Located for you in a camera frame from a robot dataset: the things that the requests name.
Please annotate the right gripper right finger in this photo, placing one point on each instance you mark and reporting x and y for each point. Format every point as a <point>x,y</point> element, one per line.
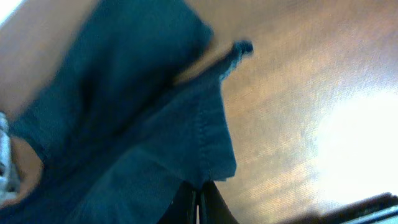
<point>212,207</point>

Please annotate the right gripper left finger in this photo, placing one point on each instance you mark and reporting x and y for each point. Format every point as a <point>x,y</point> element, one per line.
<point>183,208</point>

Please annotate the grey folded shirt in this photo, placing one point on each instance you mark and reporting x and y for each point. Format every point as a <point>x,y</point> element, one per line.
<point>10,182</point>

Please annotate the navy blue shorts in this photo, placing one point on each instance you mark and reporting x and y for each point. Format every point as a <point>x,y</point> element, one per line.
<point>111,106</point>

